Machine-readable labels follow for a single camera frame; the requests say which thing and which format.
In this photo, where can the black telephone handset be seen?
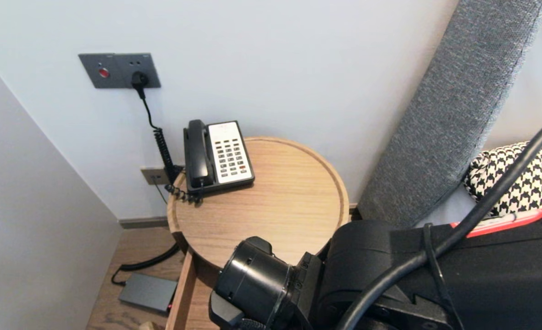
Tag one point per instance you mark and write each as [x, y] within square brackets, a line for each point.
[198, 156]

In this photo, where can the grey fabric headboard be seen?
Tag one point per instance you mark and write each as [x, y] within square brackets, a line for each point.
[450, 114]

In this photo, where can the black power plug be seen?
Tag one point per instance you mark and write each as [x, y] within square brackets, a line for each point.
[139, 81]

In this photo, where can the black white houndstooth pillow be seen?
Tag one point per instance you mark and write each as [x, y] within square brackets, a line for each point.
[491, 174]

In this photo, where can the brown wooden skirting board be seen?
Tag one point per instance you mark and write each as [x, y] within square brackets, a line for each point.
[142, 222]

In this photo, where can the curved wooden table drawer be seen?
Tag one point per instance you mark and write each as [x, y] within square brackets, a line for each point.
[193, 298]

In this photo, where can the white bed sheet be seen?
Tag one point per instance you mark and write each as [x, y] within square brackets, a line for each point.
[445, 211]

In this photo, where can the beige wall phone socket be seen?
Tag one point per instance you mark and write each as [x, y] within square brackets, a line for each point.
[154, 175]

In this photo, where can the dark grey wall socket panel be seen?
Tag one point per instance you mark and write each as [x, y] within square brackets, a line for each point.
[115, 68]

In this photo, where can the black white desk telephone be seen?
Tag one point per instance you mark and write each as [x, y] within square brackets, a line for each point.
[229, 156]

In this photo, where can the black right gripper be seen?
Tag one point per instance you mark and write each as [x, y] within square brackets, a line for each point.
[252, 284]

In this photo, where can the round wooden side table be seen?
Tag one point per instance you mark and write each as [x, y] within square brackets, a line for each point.
[275, 192]

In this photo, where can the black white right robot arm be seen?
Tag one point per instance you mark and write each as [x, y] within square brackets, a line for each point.
[505, 284]

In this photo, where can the grey power adapter box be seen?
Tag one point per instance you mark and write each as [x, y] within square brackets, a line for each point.
[147, 292]

